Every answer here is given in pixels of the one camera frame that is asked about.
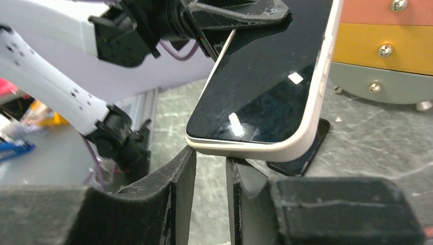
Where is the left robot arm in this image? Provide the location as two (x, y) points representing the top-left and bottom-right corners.
(1, 1), (290, 183)

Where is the beige phone case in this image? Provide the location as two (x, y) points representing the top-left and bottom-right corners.
(185, 1), (343, 162)

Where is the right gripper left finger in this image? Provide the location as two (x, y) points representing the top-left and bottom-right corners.
(1, 146), (197, 244)

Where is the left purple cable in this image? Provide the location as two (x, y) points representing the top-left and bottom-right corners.
(79, 39), (200, 192)

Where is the round white drawer cabinet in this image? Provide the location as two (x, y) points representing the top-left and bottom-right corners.
(330, 1), (432, 112)

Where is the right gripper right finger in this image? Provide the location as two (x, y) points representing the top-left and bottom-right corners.
(226, 158), (425, 244)

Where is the black phone left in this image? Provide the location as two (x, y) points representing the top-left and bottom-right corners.
(266, 118), (331, 177)

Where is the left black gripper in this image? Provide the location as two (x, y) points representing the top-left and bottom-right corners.
(162, 0), (290, 61)

